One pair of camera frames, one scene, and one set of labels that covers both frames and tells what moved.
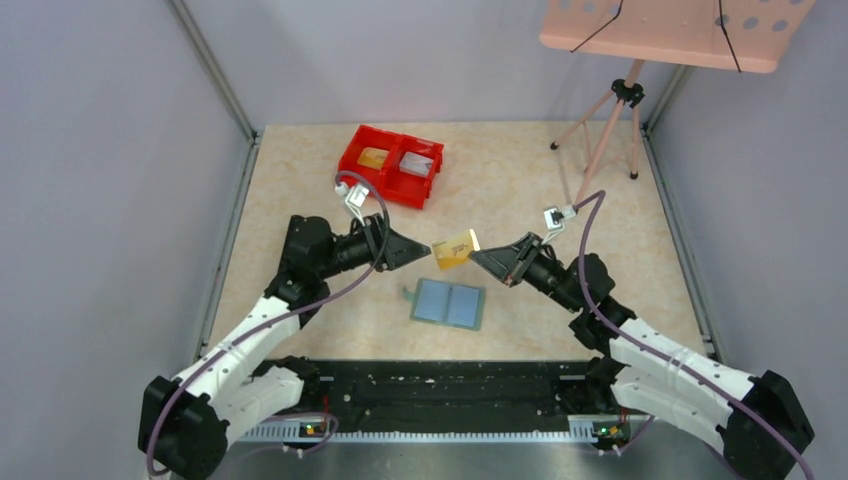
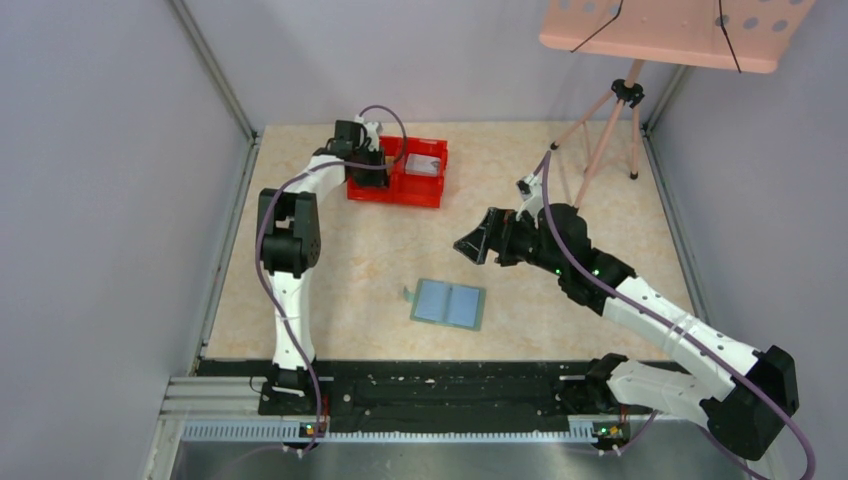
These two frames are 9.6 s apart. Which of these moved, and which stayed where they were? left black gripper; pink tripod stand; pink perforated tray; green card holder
Moved: left black gripper
Stayed: pink tripod stand; pink perforated tray; green card holder
